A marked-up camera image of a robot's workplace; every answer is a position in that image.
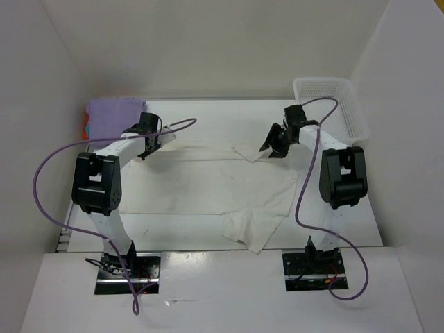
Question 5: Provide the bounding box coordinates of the lavender t shirt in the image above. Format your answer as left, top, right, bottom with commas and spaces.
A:
87, 98, 147, 139

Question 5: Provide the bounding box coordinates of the white t shirt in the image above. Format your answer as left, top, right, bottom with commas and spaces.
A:
119, 142, 299, 253

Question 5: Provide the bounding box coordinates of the orange t shirt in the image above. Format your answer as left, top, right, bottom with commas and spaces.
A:
82, 111, 89, 140

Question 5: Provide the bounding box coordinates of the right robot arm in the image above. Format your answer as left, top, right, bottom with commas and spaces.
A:
259, 104, 368, 240

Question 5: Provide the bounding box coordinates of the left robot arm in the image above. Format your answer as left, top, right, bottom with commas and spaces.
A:
71, 112, 162, 273

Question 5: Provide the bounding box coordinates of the white plastic basket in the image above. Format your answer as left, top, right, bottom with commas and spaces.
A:
293, 77, 370, 145

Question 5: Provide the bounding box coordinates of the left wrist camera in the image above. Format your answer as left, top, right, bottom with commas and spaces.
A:
157, 126, 176, 147

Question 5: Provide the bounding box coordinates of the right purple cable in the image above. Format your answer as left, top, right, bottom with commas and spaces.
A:
294, 98, 370, 300

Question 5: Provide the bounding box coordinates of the purple cable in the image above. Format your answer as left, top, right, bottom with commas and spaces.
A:
32, 118, 198, 315
294, 98, 370, 300

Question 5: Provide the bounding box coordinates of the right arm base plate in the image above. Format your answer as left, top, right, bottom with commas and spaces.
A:
282, 252, 349, 292

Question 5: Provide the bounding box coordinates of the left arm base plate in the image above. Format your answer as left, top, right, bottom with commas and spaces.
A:
85, 253, 161, 296

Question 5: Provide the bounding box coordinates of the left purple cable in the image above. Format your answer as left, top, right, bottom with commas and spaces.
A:
32, 118, 198, 315

